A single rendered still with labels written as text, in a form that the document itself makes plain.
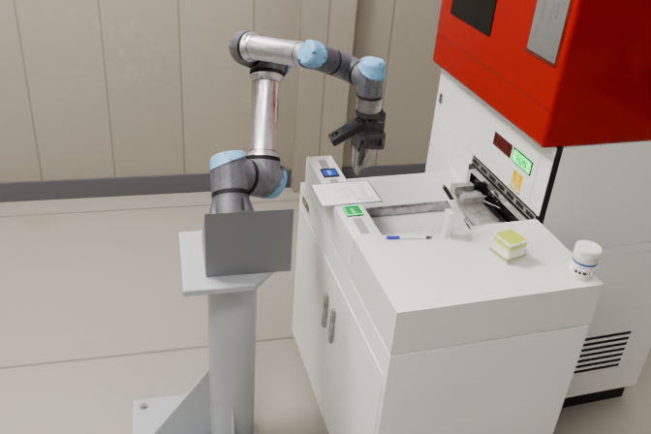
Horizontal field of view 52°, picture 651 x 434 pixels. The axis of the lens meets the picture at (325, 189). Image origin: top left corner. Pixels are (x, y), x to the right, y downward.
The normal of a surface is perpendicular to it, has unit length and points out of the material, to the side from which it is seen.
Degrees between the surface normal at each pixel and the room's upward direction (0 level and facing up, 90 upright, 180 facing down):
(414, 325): 90
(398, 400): 90
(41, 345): 0
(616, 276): 90
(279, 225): 90
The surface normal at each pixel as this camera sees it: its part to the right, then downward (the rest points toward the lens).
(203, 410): 0.22, 0.49
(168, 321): 0.07, -0.87
